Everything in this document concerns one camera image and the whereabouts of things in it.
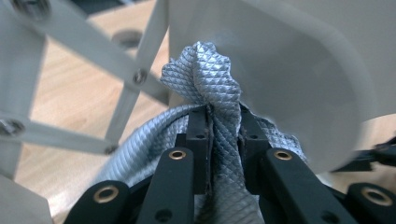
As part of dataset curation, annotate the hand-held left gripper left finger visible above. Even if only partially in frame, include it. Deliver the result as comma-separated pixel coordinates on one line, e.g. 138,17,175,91
135,105,214,224

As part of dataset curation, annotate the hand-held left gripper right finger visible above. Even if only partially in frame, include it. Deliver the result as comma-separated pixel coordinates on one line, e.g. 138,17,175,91
238,104,359,224

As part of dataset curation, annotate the grey expandable metal bookend rack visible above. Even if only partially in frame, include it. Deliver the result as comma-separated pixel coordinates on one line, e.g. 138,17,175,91
0,0,396,224

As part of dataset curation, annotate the grey textured cloth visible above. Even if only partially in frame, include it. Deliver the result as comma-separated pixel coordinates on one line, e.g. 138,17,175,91
92,41,309,224

